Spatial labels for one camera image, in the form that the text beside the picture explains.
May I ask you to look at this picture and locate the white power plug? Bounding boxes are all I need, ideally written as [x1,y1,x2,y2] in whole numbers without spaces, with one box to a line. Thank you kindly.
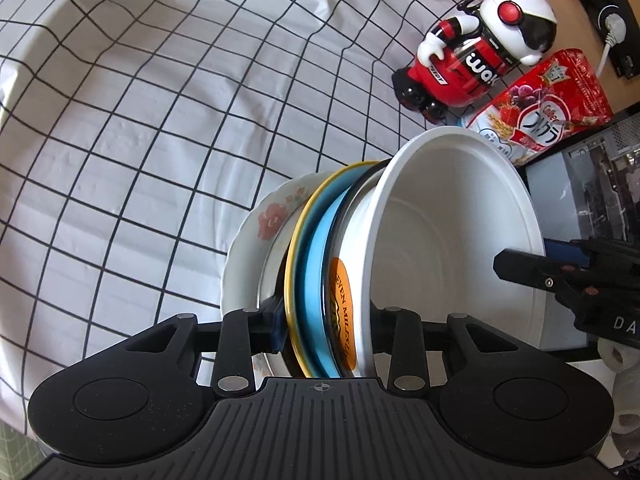
[601,14,627,47]

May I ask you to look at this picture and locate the red and white robot toy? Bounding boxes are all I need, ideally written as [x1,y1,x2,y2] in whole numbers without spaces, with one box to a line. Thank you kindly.
[391,0,558,123]

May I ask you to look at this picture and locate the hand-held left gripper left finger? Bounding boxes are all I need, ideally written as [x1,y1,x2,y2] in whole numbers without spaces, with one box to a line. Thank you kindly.
[121,296,292,402]

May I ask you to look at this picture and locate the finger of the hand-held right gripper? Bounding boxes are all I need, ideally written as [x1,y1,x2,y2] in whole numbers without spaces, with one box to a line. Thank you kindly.
[542,237,640,273]
[492,247,603,311]

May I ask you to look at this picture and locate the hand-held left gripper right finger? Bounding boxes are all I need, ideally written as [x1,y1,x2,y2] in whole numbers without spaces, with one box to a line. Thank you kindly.
[370,305,526,394]

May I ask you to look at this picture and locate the white floral plate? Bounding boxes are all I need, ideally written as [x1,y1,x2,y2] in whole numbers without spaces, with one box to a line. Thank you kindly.
[220,172,323,376]

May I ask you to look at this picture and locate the white bowl with orange logo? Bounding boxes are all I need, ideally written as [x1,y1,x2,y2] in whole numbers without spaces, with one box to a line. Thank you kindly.
[322,127,548,378]

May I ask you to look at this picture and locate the computer case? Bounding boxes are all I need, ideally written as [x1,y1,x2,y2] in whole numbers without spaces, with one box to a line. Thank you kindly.
[520,112,640,361]

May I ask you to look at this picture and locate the black checkered white tablecloth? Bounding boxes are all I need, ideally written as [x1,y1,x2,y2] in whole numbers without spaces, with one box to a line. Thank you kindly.
[0,0,501,436]

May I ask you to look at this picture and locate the green cutting mat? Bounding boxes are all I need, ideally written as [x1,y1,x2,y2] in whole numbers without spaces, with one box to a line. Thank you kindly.
[0,410,48,480]

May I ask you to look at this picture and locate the brown and yellow plate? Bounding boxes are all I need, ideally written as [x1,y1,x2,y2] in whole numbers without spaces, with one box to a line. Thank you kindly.
[283,160,381,376]

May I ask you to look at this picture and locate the white and grey plush toy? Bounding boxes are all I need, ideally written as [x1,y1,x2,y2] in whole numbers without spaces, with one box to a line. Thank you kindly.
[597,335,640,463]

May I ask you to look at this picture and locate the red cereal bag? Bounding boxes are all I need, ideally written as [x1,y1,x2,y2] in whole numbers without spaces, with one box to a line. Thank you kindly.
[460,47,614,168]

